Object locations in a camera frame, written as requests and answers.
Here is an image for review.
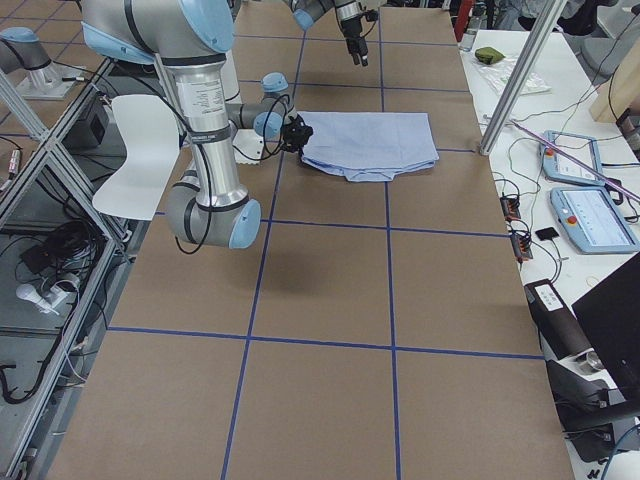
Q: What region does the clear water bottle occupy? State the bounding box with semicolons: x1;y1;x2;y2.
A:
459;2;486;52

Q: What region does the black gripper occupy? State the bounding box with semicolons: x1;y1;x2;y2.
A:
340;17;368;67
280;117;314;156

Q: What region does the near blue teach pendant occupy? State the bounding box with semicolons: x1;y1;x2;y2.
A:
549;187;639;254

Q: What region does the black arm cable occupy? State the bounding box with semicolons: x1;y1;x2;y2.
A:
99;54;296;255

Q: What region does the black computer monitor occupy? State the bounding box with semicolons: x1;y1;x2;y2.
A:
573;255;639;398

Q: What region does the black label printer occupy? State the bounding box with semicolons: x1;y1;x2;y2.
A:
524;279;593;359

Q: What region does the white plastic chair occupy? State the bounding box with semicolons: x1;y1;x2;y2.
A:
92;94;180;220

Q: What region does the far blue teach pendant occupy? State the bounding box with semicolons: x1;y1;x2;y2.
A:
539;130;621;187

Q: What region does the orange circuit board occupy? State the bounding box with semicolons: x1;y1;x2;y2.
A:
500;195;521;221
510;231;533;264

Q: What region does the aluminium frame post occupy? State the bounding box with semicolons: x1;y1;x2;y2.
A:
479;0;566;156

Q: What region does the light blue striped shirt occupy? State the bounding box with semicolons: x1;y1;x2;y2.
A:
301;112;439;182

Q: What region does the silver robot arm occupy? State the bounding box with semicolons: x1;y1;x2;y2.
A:
82;1;313;249
285;0;377;67

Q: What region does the blue teach pendant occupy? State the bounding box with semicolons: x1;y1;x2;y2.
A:
539;130;621;187
549;187;639;254

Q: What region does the white power strip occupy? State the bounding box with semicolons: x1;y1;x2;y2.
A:
16;284;69;315

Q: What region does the green cloth pouch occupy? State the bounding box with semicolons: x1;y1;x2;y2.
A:
474;46;505;65

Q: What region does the clear plastic bag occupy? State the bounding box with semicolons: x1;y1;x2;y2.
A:
475;55;552;96

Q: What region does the reacher grabber stick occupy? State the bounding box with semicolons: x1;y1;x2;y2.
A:
509;119;640;202

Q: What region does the white camera stand pedestal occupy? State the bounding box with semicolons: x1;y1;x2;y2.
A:
221;50;264;165

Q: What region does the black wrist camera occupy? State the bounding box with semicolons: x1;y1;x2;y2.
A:
280;119;314;154
360;0;384;23

